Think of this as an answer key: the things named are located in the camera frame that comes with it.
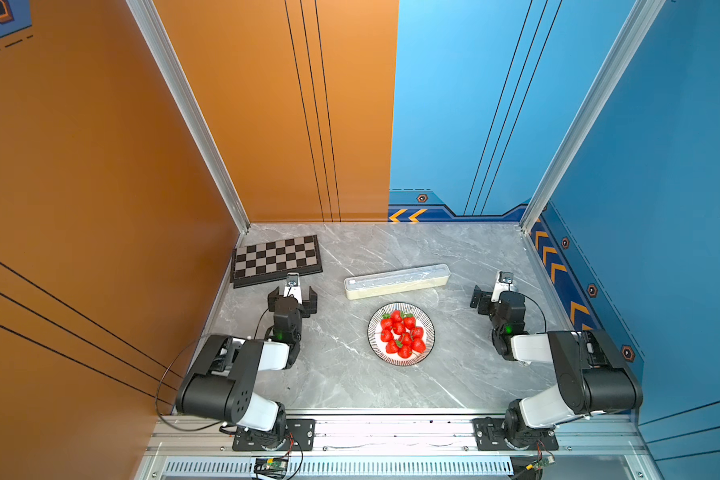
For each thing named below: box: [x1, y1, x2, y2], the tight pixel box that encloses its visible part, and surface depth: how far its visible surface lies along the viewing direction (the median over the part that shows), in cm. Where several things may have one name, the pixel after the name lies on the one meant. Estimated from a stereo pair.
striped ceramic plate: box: [367, 302, 436, 366], surface depth 91 cm
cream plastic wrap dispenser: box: [344, 264, 451, 301], surface depth 98 cm
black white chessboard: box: [230, 234, 323, 289], surface depth 107 cm
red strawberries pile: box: [380, 310, 426, 359], surface depth 89 cm
